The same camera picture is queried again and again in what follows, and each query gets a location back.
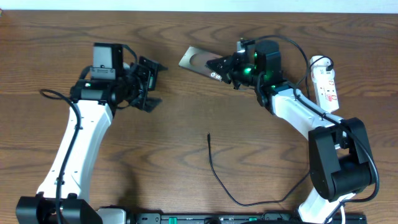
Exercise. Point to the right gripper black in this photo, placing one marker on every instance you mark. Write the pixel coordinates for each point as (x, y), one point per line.
(227, 64)

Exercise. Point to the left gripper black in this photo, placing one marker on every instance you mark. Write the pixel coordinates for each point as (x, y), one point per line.
(149, 72)

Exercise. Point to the Galaxy smartphone with bronze screen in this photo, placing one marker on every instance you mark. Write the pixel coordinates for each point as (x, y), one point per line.
(195, 59)

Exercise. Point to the white power strip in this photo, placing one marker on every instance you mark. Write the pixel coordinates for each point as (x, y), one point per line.
(323, 78)

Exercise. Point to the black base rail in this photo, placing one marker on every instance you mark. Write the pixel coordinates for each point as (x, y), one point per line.
(222, 218)

